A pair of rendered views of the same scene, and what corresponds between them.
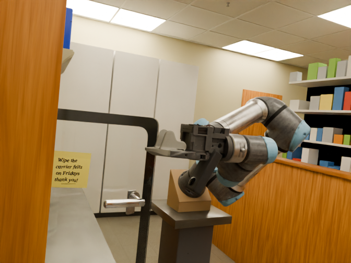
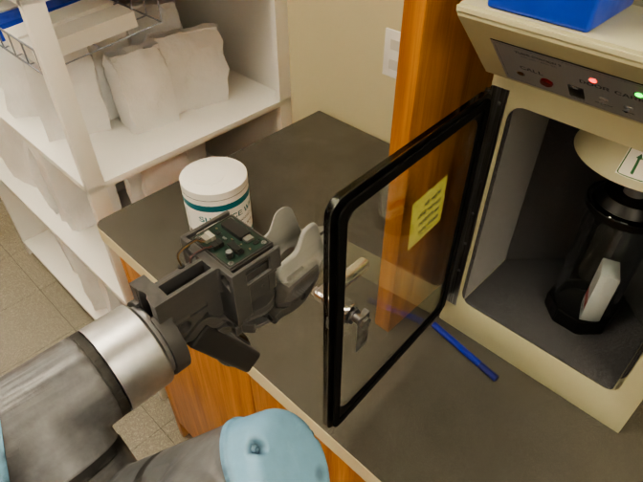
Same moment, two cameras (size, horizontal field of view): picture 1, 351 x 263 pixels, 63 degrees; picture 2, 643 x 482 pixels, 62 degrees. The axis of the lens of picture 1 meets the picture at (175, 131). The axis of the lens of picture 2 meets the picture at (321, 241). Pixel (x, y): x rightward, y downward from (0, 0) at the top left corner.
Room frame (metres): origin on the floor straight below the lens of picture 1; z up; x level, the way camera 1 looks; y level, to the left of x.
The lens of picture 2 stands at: (1.05, -0.10, 1.68)
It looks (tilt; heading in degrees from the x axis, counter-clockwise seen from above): 42 degrees down; 159
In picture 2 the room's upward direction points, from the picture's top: straight up
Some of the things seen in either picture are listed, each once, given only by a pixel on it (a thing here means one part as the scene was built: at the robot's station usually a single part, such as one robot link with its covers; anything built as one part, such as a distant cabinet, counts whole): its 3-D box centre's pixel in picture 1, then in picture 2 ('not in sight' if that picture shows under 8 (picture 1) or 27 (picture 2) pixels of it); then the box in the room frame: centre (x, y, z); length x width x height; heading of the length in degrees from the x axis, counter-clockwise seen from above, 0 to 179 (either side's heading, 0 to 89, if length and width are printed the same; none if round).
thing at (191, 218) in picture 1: (188, 211); not in sight; (1.49, -0.11, 0.92); 0.32 x 0.32 x 0.04; 27
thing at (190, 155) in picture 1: (185, 153); not in sight; (0.67, -0.03, 1.31); 0.09 x 0.05 x 0.02; 115
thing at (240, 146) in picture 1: (231, 148); (128, 351); (0.75, -0.15, 1.33); 0.08 x 0.05 x 0.08; 25
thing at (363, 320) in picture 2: not in sight; (359, 329); (0.69, 0.09, 1.18); 0.02 x 0.02 x 0.06; 27
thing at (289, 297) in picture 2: not in sight; (278, 290); (0.71, -0.01, 1.31); 0.09 x 0.05 x 0.02; 115
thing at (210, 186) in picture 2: not in sight; (218, 204); (0.17, 0.02, 1.01); 0.13 x 0.13 x 0.15
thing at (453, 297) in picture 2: not in sight; (467, 214); (0.55, 0.32, 1.19); 0.03 x 0.02 x 0.39; 25
